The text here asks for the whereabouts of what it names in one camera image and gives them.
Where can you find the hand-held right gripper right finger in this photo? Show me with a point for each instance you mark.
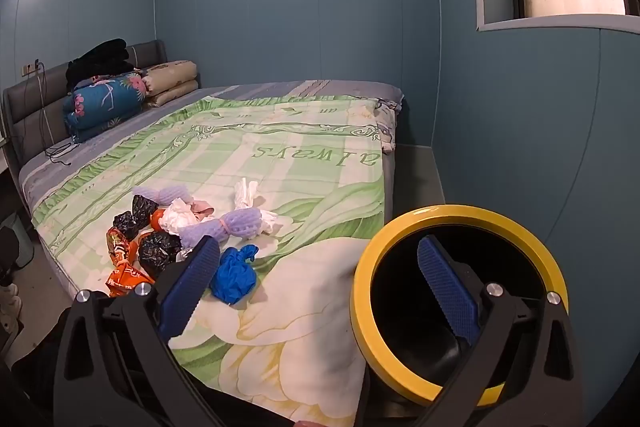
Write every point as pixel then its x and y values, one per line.
pixel 447 292

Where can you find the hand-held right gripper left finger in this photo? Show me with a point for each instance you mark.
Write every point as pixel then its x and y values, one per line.
pixel 192 287

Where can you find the blue plastic bag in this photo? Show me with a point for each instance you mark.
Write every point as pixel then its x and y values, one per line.
pixel 232 277

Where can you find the white plastic bag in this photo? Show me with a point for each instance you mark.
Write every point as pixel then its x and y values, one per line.
pixel 177 217

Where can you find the black bin with yellow rim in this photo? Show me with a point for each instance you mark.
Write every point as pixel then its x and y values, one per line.
pixel 362 287

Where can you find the black plastic bag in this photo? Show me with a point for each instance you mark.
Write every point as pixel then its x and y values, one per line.
pixel 145 208
pixel 125 224
pixel 157 254

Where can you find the white knotted paper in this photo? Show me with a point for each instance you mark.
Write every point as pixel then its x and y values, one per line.
pixel 245 194

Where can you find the orange snack wrapper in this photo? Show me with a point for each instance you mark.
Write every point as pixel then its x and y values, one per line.
pixel 122 277

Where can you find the purple foam fruit net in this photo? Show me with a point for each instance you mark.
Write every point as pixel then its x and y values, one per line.
pixel 240 222

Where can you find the green floral blanket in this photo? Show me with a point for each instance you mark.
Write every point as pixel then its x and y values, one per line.
pixel 280 177

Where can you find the white sneaker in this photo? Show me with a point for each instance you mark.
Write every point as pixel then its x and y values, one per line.
pixel 10 314
pixel 9 292

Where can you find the blue floral folded quilt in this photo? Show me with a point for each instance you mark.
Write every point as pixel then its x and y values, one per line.
pixel 100 102

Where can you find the beige folded quilt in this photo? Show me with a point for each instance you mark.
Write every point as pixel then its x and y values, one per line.
pixel 170 79

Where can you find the black clothing pile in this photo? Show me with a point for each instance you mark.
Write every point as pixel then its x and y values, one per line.
pixel 97 59

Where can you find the wall socket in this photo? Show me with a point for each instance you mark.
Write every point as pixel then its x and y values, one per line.
pixel 31 67

